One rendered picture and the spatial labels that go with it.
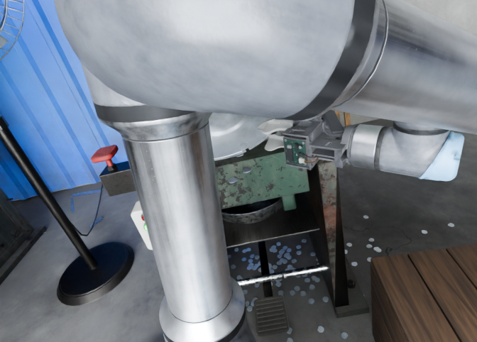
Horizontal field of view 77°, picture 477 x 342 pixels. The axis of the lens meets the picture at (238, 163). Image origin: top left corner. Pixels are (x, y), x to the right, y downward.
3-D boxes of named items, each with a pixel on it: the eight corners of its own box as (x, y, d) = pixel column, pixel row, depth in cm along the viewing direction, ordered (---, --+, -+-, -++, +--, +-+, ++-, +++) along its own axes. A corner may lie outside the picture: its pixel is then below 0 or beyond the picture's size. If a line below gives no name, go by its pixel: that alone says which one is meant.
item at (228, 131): (152, 116, 80) (151, 113, 79) (247, 73, 85) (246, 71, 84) (185, 182, 60) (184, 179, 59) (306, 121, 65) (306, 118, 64)
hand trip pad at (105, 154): (121, 179, 80) (109, 154, 77) (101, 183, 81) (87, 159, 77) (129, 166, 86) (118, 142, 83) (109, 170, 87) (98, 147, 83)
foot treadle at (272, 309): (292, 339, 90) (289, 329, 88) (259, 345, 91) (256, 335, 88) (268, 216, 142) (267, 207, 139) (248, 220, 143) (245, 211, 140)
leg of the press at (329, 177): (369, 313, 103) (360, 40, 60) (336, 318, 104) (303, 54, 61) (307, 175, 183) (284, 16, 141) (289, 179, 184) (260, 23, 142)
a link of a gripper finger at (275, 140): (246, 140, 63) (284, 145, 58) (261, 128, 67) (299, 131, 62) (249, 152, 65) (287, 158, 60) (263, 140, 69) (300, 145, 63)
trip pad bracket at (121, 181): (157, 221, 88) (130, 164, 79) (125, 227, 89) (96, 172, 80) (160, 208, 93) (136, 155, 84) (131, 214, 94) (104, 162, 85)
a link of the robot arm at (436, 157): (468, 120, 45) (457, 169, 48) (388, 115, 51) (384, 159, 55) (464, 140, 39) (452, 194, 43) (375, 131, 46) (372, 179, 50)
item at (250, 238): (319, 230, 100) (319, 228, 99) (196, 254, 103) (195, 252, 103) (294, 167, 136) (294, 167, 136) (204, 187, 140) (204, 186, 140)
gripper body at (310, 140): (278, 130, 55) (343, 139, 48) (299, 112, 60) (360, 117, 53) (282, 165, 59) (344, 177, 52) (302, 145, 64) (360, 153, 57)
